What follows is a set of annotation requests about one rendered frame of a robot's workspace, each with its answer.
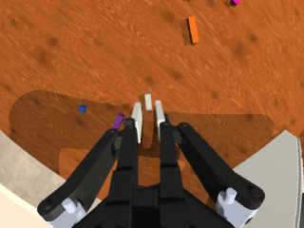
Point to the purple rod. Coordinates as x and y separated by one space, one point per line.
118 121

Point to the grey rod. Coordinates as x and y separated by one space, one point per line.
148 101

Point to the orange rod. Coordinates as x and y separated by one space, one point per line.
192 29

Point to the small magenta block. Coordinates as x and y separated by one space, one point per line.
234 2

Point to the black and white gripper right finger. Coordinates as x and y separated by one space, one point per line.
236 198

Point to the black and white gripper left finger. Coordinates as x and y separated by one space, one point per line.
68 204

